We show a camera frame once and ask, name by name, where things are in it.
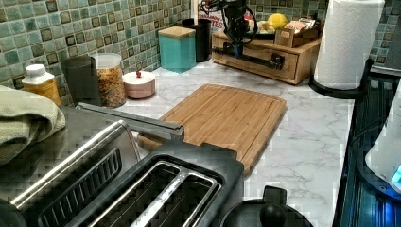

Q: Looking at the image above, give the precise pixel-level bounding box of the black two-slot toaster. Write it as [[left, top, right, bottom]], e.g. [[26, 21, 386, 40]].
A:
[[37, 140, 245, 227]]

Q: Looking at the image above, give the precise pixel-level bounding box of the stainless toaster oven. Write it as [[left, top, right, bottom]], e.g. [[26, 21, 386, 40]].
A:
[[0, 108, 138, 227]]

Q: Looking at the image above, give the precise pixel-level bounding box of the teal canister with wooden lid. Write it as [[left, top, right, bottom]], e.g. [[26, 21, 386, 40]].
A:
[[158, 26, 196, 73]]

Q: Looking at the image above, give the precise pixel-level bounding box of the dark grey tumbler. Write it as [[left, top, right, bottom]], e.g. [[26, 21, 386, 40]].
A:
[[61, 55, 101, 106]]

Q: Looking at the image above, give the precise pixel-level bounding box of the black cylindrical canister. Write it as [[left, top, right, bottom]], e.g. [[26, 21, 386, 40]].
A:
[[182, 18, 212, 62]]

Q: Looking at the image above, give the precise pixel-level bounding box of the pink bowl with white lid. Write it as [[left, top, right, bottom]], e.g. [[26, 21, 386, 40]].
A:
[[122, 71, 155, 99]]

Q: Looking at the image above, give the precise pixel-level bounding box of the red and white box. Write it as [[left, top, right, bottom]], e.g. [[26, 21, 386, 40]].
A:
[[198, 0, 224, 32]]

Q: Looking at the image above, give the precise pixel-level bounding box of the bamboo cutting board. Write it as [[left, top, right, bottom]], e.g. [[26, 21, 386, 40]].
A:
[[137, 82, 288, 176]]

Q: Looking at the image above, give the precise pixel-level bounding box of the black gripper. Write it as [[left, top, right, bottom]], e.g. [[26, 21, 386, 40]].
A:
[[220, 0, 252, 59]]

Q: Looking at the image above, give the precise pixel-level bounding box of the metal oven door handle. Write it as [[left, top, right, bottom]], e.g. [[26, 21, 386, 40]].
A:
[[77, 102, 184, 141]]

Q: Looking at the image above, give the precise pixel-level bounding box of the black pot lid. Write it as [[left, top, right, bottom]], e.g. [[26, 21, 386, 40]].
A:
[[219, 185, 313, 227]]

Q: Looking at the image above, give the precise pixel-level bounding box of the green folded towel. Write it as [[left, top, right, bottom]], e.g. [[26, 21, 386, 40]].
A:
[[0, 86, 66, 166]]

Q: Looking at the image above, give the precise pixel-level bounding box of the white capped supplement bottle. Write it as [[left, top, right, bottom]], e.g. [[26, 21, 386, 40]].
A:
[[22, 64, 61, 105]]

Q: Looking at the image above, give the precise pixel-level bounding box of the yellow lemon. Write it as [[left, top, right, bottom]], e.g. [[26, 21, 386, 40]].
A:
[[268, 13, 288, 29]]

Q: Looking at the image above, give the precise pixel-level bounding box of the wooden tray with snacks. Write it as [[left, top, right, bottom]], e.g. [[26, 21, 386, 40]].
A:
[[255, 18, 323, 47]]

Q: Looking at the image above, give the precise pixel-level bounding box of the glass jar with granola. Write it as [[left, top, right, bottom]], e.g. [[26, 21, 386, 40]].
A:
[[93, 53, 127, 108]]

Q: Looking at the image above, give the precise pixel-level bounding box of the wooden drawer cabinet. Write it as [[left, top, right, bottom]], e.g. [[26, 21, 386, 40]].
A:
[[212, 32, 321, 84]]

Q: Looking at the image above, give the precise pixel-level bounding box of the paper towel roll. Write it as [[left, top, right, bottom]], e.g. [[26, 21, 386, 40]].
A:
[[314, 0, 385, 90]]

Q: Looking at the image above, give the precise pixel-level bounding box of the black paper towel holder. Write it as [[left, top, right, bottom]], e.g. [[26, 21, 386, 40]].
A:
[[308, 59, 374, 99]]

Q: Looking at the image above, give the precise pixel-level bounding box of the wooden drawer with black handle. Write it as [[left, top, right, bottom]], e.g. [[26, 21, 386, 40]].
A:
[[213, 42, 298, 79]]

